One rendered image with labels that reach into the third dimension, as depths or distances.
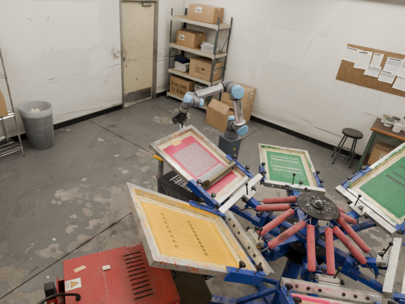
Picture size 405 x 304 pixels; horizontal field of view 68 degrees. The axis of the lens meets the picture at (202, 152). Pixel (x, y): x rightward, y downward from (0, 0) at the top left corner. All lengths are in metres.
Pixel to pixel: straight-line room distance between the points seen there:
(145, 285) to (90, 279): 0.31
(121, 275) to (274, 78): 5.16
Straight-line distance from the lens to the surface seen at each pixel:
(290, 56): 6.16
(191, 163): 2.66
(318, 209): 2.30
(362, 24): 5.81
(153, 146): 2.61
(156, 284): 1.87
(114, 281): 1.90
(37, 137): 5.24
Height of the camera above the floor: 2.63
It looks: 30 degrees down
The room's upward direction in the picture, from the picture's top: 7 degrees clockwise
